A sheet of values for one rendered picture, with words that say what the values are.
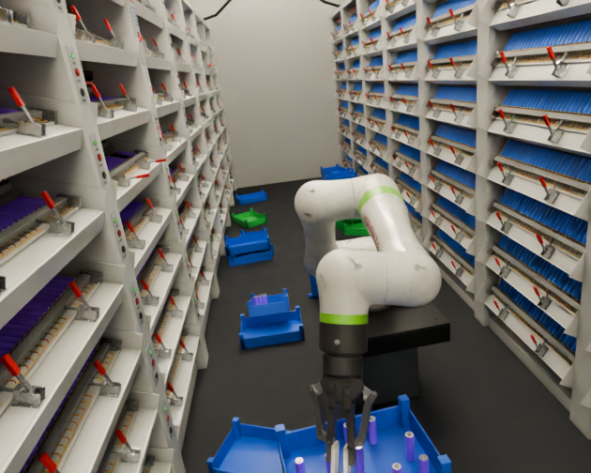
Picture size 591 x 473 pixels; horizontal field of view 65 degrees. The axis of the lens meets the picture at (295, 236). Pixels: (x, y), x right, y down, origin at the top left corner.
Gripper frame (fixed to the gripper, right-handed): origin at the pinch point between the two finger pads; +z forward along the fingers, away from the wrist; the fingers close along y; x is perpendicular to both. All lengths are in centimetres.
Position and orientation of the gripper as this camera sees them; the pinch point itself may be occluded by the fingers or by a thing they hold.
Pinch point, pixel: (340, 463)
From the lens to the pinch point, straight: 95.9
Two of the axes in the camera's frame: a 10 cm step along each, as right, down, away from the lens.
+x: -3.4, -0.8, -9.4
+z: -0.3, 10.0, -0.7
